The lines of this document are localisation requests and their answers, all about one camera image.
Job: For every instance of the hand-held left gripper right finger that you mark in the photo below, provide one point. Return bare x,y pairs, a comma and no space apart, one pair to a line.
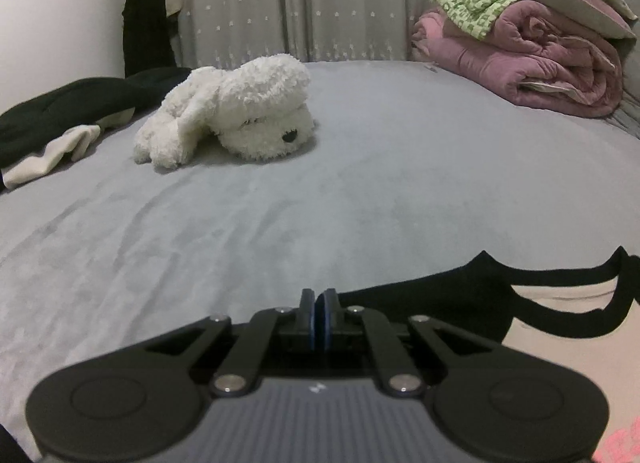
326,325

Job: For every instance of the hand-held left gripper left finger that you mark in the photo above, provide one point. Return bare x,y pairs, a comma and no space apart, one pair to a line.
311,325

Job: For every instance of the black and cream sweater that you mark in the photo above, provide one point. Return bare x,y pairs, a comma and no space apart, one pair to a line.
460,298

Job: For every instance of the grey bed sheet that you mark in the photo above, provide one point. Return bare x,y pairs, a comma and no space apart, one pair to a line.
375,183

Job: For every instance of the white plush dog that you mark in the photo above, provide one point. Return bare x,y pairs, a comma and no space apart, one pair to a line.
240,103

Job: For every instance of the black and cream clothing pile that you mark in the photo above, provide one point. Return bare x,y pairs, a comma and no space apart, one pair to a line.
75,105

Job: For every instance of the pink quilt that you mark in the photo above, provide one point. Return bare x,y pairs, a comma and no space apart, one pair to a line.
540,58

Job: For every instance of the black hanging garment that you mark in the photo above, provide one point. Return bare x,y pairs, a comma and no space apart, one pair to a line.
145,23

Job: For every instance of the grey quilted blanket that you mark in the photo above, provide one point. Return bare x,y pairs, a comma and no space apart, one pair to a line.
631,68

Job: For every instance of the pink pillow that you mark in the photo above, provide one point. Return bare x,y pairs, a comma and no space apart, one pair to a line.
585,8

